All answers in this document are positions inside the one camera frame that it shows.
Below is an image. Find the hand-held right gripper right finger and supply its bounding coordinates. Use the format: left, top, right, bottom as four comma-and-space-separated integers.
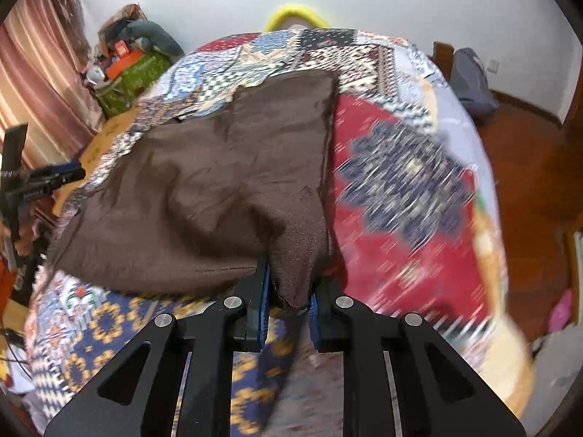
309, 280, 527, 437

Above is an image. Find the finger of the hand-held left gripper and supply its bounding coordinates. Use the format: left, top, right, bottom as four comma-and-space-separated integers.
30, 164, 87, 184
20, 177, 70, 202

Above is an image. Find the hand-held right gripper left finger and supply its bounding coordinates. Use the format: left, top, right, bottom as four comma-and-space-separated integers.
43, 255, 274, 437

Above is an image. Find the brown shirt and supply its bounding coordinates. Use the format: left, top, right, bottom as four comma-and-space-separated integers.
48, 69, 340, 310

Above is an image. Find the striped brown curtain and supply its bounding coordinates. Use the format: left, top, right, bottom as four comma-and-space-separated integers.
0, 0, 98, 169

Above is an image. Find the green fabric storage bag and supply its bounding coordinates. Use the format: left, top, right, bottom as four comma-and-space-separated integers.
93, 50, 171, 119

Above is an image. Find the orange box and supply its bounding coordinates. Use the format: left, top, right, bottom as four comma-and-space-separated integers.
106, 50, 142, 78

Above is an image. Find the brown floral cloth bag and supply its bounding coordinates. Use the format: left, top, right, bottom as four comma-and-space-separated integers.
100, 4, 146, 42

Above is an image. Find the grey stuffed toy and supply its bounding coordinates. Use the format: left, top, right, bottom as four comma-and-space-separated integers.
123, 20, 185, 58

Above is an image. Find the patchwork printed blanket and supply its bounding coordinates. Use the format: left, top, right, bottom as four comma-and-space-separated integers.
23, 27, 536, 437

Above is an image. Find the pink object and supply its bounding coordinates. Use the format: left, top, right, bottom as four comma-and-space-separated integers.
549, 289, 574, 333

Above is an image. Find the yellow foam bed bumper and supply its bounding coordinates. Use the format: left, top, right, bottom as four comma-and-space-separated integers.
265, 4, 332, 32

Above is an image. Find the grey backpack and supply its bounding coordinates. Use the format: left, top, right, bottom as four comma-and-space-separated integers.
449, 48, 499, 123

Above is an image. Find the wooden bed frame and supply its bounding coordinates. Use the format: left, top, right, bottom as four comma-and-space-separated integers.
433, 41, 456, 78

